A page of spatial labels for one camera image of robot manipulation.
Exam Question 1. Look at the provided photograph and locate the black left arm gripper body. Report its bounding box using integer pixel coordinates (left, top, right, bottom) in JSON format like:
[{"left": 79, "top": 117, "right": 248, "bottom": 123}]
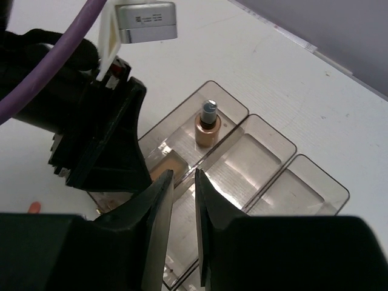
[{"left": 15, "top": 40, "right": 152, "bottom": 192}]

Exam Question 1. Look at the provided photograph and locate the smoky acrylic tray left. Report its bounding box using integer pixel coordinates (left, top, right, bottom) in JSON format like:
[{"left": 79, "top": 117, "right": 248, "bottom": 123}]
[{"left": 139, "top": 81, "right": 249, "bottom": 184}]

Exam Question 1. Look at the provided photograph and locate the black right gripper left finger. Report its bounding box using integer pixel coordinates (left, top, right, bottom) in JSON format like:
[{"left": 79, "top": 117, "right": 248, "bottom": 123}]
[{"left": 1, "top": 170, "right": 174, "bottom": 290}]

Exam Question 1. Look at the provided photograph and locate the foundation bottle with black cap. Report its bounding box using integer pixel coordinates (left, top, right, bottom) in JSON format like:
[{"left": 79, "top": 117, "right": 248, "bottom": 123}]
[{"left": 195, "top": 99, "right": 221, "bottom": 148}]

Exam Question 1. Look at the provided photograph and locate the smoky acrylic tray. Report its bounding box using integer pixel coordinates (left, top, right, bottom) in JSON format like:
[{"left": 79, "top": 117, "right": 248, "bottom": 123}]
[
  {"left": 161, "top": 114, "right": 297, "bottom": 290},
  {"left": 246, "top": 154, "right": 350, "bottom": 216},
  {"left": 139, "top": 81, "right": 249, "bottom": 184}
]

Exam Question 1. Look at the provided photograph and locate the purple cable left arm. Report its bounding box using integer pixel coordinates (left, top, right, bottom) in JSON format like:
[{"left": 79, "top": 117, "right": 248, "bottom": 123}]
[{"left": 0, "top": 0, "right": 110, "bottom": 124}]

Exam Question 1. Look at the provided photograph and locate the smoky acrylic tray middle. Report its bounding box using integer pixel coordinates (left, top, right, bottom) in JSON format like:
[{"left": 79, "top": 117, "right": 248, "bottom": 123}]
[{"left": 161, "top": 114, "right": 297, "bottom": 290}]

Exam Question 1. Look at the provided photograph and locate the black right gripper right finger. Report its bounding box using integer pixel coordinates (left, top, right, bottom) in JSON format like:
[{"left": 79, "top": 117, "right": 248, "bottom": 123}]
[{"left": 195, "top": 170, "right": 387, "bottom": 290}]

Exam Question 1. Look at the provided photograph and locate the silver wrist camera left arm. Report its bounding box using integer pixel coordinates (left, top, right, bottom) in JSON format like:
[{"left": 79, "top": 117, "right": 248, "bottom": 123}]
[{"left": 97, "top": 0, "right": 178, "bottom": 81}]

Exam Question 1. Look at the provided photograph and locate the smoky acrylic tray right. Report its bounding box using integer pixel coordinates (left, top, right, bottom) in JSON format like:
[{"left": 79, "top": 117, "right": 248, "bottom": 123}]
[{"left": 246, "top": 154, "right": 350, "bottom": 216}]

